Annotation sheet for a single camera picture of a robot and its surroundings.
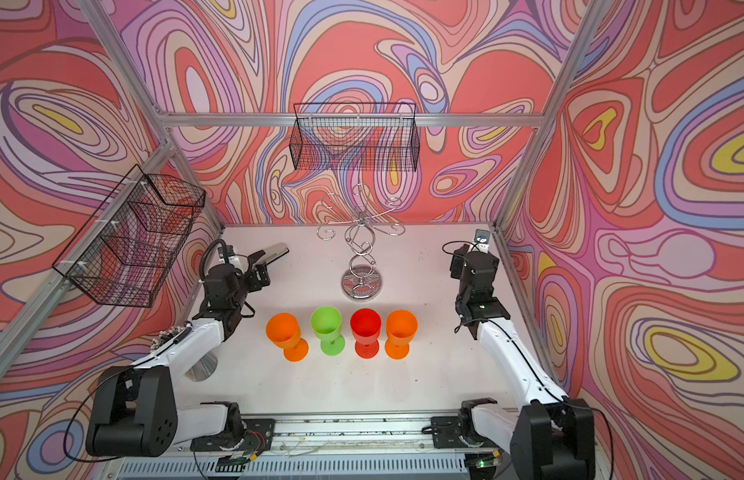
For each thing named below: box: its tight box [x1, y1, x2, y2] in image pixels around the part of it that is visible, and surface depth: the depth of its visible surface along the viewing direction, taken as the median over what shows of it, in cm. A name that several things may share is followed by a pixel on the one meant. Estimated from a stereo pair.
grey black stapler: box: [258, 242, 290, 265], surface depth 113 cm
